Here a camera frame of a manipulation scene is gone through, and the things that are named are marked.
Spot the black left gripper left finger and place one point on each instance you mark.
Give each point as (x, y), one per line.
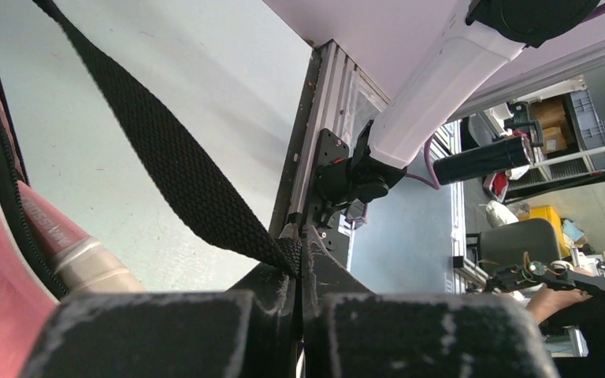
(246, 331)

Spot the yellow box background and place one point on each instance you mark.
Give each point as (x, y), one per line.
(549, 213)

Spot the black office chair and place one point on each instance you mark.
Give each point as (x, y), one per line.
(504, 246)

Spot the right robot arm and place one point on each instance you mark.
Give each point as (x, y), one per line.
(478, 39)

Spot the black cylinder on shelf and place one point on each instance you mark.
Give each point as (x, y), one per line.
(499, 156)

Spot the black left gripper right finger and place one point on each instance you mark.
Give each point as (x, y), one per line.
(348, 331)

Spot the pink racket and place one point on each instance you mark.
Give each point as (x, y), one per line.
(80, 260)

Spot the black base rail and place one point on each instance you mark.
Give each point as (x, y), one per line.
(337, 100)

